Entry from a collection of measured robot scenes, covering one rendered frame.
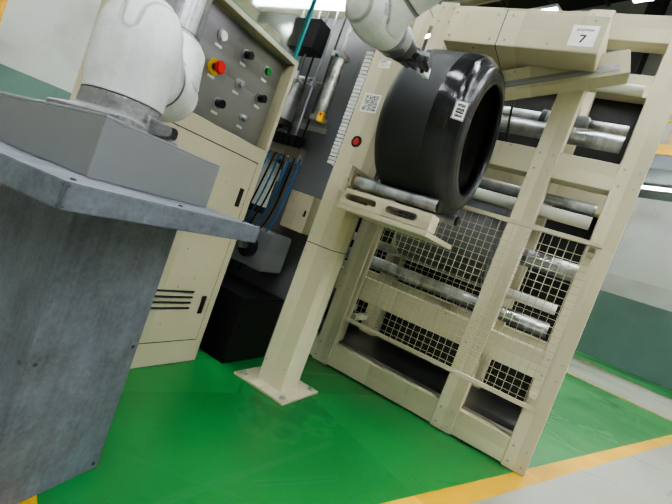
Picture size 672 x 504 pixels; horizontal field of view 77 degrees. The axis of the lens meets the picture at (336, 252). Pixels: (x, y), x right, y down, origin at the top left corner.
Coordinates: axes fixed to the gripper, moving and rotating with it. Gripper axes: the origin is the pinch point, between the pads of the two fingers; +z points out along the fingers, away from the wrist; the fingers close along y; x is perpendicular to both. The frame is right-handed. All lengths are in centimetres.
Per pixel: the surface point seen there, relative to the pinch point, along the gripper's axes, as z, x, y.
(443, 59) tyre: 18.0, -9.2, 2.5
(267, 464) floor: -27, 121, 0
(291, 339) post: 16, 104, 30
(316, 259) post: 21, 71, 31
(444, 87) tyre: 11.3, 1.1, -3.4
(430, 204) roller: 18.1, 37.2, -8.1
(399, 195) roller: 18.2, 37.2, 3.7
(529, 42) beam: 63, -33, -12
